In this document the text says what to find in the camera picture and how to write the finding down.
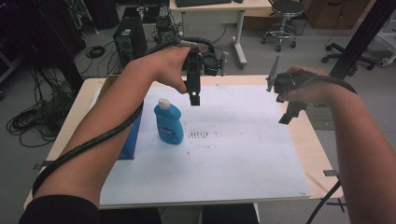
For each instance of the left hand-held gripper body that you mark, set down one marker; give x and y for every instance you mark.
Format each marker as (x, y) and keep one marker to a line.
(193, 73)

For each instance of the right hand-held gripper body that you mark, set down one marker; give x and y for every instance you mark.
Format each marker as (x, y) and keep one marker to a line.
(285, 82)

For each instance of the blue bottle with white cap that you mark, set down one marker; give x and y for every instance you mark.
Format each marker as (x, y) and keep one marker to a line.
(169, 124)

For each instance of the blue cardboard box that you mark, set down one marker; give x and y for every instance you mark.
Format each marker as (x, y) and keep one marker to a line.
(130, 140)

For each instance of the person's left hand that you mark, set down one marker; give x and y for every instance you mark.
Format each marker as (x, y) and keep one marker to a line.
(165, 67)

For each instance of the person's right hand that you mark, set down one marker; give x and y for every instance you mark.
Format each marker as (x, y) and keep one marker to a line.
(320, 88)

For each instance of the grey floor mat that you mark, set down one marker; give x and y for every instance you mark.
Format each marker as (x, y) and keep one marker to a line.
(320, 119)

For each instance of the small grey computer tower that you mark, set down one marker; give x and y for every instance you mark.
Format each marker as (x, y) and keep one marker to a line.
(166, 28)

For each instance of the black round stool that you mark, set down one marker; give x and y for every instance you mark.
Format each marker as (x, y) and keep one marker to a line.
(285, 18)

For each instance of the white office desk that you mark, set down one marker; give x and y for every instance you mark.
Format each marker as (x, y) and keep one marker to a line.
(218, 11)

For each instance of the brown cardboard box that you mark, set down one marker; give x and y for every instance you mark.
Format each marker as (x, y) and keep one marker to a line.
(257, 21)

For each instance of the black office chair base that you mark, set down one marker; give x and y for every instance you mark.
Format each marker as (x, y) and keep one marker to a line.
(347, 57)

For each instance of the black keyboard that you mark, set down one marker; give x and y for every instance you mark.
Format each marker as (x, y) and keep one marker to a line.
(202, 2)

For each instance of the black computer tower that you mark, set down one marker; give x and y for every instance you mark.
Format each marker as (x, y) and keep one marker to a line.
(129, 40)

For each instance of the white paper sheet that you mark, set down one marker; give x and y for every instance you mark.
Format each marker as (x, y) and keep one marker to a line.
(233, 161)

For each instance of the wooden cabinet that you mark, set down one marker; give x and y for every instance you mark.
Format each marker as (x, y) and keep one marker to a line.
(336, 14)

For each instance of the person's right leg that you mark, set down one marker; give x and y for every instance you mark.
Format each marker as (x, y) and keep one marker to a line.
(230, 214)

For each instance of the person's leg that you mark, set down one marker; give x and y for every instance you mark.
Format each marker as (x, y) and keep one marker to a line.
(130, 216)
(230, 214)

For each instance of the person's left leg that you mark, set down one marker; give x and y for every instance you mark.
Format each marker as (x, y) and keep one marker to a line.
(130, 216)

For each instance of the grey metal table bracket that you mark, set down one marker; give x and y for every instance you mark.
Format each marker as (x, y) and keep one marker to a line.
(331, 173)
(42, 165)

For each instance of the black metal post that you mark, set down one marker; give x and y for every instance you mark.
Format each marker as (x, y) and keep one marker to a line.
(364, 34)

